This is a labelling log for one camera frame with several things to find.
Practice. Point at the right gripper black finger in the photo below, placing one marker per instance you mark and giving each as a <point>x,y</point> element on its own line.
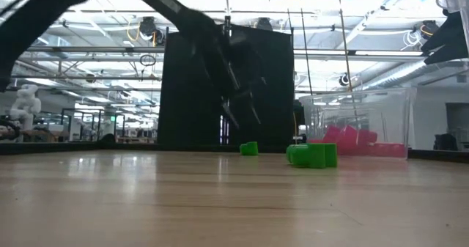
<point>448,32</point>
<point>450,55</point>

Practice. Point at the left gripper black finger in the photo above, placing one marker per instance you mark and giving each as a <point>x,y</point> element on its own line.
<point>254,109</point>
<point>231,113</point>

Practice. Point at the red toy block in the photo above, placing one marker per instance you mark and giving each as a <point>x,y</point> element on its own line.
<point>348,139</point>
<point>331,134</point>
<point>367,137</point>
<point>388,150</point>

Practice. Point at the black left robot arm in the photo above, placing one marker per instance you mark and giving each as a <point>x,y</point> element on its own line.
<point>44,5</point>

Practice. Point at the small green toy block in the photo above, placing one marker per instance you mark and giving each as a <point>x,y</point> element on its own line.
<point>249,149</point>

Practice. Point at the black folding screen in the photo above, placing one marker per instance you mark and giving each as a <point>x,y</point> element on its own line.
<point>183,93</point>

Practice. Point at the clear plastic container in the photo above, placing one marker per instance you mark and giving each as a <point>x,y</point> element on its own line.
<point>384,104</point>

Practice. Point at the black bag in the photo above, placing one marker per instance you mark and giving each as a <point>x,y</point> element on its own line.
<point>445,142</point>

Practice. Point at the silver ventilation duct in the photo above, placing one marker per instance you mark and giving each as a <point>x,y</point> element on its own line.
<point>399,73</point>

